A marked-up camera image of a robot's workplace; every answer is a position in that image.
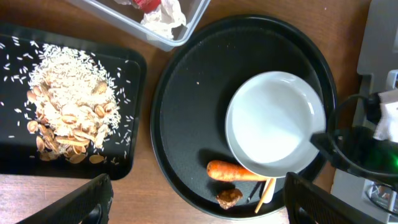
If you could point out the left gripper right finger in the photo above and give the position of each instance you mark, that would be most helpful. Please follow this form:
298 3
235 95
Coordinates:
307 203

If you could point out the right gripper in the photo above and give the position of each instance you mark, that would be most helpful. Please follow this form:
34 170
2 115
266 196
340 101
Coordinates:
364 156

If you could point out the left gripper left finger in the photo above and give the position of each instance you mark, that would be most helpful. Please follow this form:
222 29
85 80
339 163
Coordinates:
89 204

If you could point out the wooden chopstick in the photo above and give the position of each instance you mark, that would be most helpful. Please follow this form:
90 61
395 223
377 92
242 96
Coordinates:
259 204

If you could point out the grey plate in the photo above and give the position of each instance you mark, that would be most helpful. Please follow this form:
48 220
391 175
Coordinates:
269 123

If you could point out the brown food scrap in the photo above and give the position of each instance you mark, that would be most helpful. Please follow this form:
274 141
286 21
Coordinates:
229 198

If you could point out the orange carrot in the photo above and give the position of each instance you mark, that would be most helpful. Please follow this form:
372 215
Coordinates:
228 172

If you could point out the rice and peanut shells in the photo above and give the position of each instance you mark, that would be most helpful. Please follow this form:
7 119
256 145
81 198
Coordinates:
75 105

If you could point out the white napkin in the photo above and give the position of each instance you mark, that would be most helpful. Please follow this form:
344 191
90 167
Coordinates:
166 17

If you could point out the red snack wrapper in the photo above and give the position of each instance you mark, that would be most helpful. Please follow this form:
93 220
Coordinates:
146 6

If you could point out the white plastic fork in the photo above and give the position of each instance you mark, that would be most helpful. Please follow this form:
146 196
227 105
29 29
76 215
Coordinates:
269 190

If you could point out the black rectangular tray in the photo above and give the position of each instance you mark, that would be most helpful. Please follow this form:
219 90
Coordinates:
21 50

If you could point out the round black tray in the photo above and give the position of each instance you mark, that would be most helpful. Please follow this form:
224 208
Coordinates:
194 91

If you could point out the clear plastic bin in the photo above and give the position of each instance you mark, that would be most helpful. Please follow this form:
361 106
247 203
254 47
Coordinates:
128 19

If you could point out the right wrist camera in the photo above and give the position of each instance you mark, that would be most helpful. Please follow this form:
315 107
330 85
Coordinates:
386 128

